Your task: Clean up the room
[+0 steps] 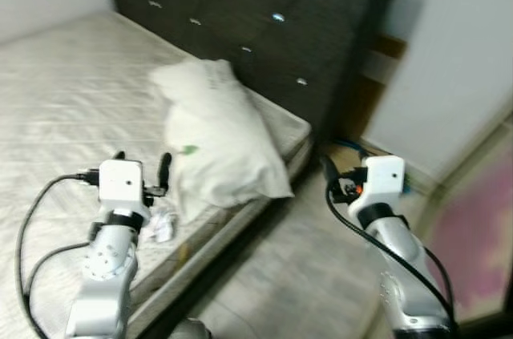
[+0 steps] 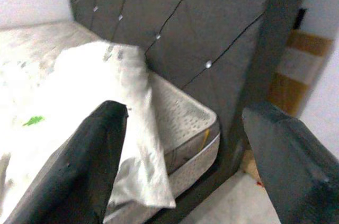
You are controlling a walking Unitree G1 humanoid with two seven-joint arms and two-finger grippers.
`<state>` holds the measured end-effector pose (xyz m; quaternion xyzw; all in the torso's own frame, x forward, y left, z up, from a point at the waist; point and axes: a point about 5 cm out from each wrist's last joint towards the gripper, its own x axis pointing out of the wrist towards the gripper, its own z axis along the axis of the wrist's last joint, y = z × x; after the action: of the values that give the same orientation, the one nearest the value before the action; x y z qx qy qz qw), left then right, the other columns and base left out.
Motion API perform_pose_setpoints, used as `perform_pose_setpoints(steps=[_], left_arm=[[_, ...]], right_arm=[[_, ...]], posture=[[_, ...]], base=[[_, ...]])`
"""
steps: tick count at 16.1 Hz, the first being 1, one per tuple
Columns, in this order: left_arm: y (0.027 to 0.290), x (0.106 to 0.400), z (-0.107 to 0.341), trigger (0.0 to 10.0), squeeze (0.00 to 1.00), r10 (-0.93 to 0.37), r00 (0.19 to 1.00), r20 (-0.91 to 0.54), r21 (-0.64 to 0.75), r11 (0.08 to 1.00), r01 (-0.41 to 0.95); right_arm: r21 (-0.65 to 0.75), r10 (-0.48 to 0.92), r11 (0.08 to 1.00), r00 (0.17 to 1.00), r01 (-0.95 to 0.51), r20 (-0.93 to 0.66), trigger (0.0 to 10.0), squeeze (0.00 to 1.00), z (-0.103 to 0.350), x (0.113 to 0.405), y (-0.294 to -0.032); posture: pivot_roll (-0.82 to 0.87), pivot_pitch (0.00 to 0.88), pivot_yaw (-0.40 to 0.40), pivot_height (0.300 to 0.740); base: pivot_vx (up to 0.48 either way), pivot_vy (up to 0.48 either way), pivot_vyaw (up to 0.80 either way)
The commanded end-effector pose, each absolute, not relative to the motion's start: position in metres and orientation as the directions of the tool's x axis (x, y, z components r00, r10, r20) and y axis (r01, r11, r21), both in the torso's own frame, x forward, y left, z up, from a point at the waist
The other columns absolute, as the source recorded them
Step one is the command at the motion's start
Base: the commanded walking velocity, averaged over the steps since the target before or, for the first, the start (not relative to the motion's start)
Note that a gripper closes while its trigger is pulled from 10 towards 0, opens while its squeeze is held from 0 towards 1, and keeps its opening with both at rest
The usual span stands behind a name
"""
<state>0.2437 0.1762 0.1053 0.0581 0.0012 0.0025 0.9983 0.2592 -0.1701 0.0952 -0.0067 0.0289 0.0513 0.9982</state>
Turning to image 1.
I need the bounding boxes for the white paper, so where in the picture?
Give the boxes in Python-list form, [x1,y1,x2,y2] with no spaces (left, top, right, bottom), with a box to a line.
[144,201,179,244]

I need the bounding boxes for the white pillow with tree print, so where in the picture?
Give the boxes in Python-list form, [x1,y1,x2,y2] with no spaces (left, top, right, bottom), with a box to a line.
[148,59,296,220]

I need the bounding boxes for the grey quilted mattress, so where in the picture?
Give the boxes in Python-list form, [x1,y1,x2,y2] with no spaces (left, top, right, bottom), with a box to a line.
[0,10,313,339]

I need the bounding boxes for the brown wooden bedside cabinet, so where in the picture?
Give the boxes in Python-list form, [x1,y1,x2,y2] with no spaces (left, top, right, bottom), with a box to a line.
[341,33,408,147]

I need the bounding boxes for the pink floor rug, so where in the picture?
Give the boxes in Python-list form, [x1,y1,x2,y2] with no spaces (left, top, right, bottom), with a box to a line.
[425,139,513,324]

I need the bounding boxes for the grey left robot leg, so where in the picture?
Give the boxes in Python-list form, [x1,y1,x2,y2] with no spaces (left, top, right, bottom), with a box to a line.
[168,319,214,339]

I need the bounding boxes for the dark tufted headboard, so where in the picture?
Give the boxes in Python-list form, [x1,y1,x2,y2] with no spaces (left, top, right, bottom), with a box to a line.
[100,0,410,146]

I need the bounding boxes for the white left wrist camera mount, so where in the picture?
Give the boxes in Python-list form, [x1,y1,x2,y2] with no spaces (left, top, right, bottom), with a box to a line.
[98,159,146,211]

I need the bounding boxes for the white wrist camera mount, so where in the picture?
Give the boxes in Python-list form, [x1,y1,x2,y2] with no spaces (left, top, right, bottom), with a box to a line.
[353,155,406,210]
[98,159,146,211]

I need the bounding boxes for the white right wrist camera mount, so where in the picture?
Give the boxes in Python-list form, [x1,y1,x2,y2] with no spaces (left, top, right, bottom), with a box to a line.
[353,155,406,210]

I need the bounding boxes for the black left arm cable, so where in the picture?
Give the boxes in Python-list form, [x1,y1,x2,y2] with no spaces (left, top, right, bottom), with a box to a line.
[14,171,101,339]

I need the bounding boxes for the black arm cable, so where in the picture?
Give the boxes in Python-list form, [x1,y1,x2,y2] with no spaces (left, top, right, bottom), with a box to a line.
[325,185,458,332]
[14,171,101,339]

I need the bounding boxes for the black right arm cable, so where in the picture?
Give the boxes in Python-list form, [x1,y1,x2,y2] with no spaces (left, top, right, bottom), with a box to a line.
[325,185,458,332]

